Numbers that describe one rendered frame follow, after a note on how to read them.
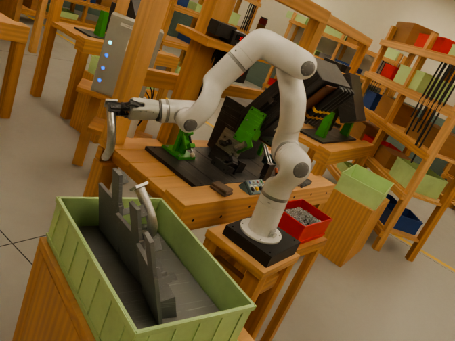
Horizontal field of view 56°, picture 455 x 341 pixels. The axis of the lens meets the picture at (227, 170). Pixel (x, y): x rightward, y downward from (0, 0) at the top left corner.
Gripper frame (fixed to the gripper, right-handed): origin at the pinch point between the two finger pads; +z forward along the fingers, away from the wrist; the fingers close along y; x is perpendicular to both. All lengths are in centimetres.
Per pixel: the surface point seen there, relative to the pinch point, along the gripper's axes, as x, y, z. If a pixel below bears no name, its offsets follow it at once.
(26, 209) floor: 4, -180, 37
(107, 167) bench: -1, -84, -7
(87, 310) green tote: 64, 8, 11
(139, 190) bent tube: 32.8, 21.5, -3.1
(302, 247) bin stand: 50, -49, -96
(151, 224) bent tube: 42.3, 19.3, -6.4
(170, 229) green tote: 40.1, -18.9, -21.5
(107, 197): 30.0, -2.2, 3.0
